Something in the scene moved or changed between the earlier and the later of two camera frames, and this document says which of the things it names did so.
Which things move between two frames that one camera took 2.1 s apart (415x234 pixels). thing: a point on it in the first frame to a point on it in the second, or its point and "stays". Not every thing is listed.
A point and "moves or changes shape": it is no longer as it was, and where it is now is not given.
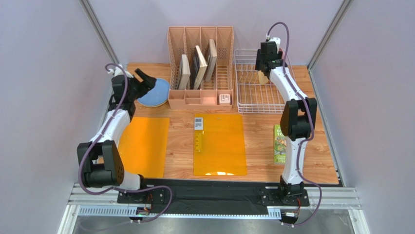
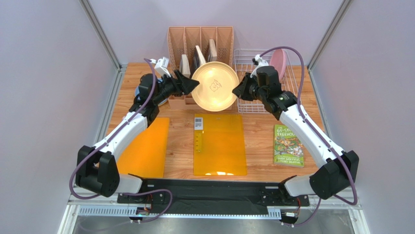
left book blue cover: (184, 73) stays
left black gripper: (145, 87) to (185, 85)
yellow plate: (263, 79) moves or changes shape
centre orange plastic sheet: (218, 145) stays
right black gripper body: (262, 67) to (246, 89)
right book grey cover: (211, 60) stays
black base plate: (201, 195) stays
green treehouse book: (279, 145) stays
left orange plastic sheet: (142, 146) stays
